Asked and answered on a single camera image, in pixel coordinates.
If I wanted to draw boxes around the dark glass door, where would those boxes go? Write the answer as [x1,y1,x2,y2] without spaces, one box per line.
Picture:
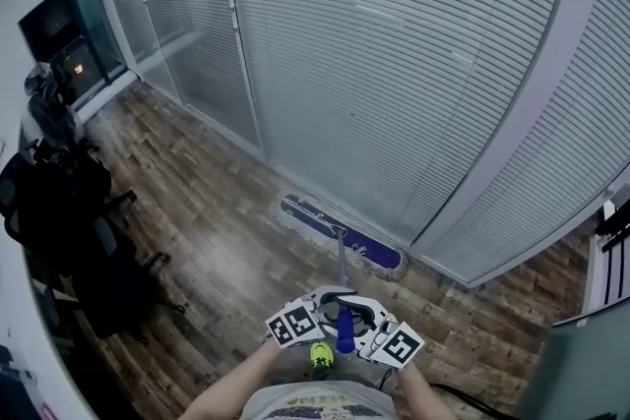
[18,0,130,112]

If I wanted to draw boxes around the dark wooden stair railing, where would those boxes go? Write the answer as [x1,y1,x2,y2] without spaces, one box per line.
[593,184,630,311]

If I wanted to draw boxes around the white desk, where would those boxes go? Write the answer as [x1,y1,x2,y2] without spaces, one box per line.
[0,122,99,420]

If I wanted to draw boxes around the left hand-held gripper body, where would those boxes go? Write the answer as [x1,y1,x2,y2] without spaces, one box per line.
[264,297,327,351]

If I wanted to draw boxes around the person's left forearm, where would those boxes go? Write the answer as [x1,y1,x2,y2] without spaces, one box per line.
[176,341,283,420]

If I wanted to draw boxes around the white venetian blinds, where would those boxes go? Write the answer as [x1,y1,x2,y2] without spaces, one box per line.
[100,0,630,289]

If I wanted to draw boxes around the white printed T-shirt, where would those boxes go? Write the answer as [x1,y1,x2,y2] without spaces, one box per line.
[242,382,399,420]

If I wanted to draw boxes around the yellow-green sneaker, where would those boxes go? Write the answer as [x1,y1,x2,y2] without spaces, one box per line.
[309,341,336,371]

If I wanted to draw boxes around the black flat device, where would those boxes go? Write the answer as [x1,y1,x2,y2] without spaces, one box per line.
[0,343,36,410]

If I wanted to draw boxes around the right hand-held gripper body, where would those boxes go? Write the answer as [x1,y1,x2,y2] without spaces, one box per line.
[356,313,426,369]

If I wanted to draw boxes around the blue mop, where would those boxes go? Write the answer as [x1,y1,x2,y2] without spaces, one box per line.
[268,192,410,355]

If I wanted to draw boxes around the person's right forearm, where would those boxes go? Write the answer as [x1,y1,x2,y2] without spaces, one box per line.
[395,363,445,420]

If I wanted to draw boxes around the frosted glass panel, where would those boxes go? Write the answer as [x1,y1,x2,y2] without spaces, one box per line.
[529,299,630,420]

